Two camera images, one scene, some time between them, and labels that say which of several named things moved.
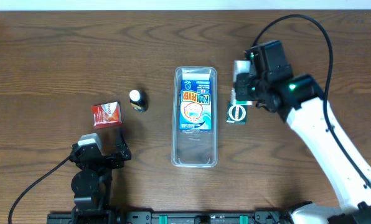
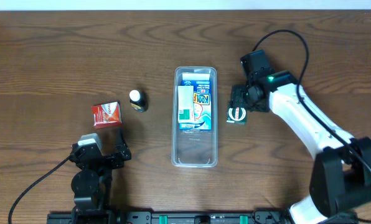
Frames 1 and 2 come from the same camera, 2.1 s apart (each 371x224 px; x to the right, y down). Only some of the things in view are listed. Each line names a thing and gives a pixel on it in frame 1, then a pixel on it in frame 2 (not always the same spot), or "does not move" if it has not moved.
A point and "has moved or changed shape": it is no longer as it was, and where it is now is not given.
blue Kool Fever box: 195,105 does not move
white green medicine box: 239,66 has moved or changed shape
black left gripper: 104,158 does not move
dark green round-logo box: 236,114 does not move
